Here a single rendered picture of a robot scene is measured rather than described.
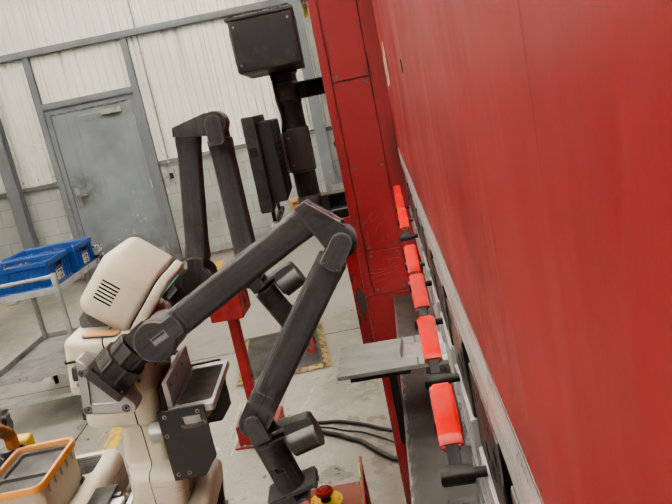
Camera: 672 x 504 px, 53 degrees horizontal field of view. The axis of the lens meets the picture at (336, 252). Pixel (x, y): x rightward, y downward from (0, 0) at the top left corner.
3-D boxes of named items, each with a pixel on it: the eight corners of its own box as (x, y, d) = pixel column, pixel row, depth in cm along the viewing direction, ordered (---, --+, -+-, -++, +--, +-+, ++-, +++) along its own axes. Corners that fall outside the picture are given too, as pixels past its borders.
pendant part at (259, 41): (282, 224, 305) (240, 32, 287) (335, 213, 305) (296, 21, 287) (275, 248, 256) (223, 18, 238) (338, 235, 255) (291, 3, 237)
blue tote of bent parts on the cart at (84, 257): (30, 273, 484) (23, 249, 480) (97, 260, 484) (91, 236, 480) (8, 286, 449) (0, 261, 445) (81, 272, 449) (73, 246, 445)
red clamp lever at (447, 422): (423, 382, 64) (441, 484, 58) (466, 375, 64) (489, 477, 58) (425, 390, 66) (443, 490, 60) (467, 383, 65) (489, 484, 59)
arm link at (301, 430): (247, 404, 134) (240, 421, 125) (299, 380, 133) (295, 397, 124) (274, 455, 135) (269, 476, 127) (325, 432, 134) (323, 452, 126)
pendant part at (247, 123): (269, 198, 295) (251, 116, 287) (296, 192, 295) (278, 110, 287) (260, 214, 251) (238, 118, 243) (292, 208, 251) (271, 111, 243)
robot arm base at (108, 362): (101, 350, 134) (81, 374, 122) (126, 321, 133) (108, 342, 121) (135, 377, 135) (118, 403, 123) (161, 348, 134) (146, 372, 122)
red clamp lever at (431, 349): (412, 314, 84) (425, 386, 78) (445, 309, 83) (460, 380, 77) (413, 322, 85) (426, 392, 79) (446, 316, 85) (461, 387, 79)
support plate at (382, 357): (341, 351, 168) (340, 347, 168) (446, 334, 165) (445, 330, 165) (337, 381, 151) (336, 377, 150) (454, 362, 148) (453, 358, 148)
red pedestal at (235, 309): (242, 431, 359) (205, 284, 341) (288, 424, 356) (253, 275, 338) (234, 450, 339) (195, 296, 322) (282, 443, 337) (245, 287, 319)
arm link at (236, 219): (205, 116, 166) (198, 117, 155) (228, 112, 166) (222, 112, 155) (245, 281, 175) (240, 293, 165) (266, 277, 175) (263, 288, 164)
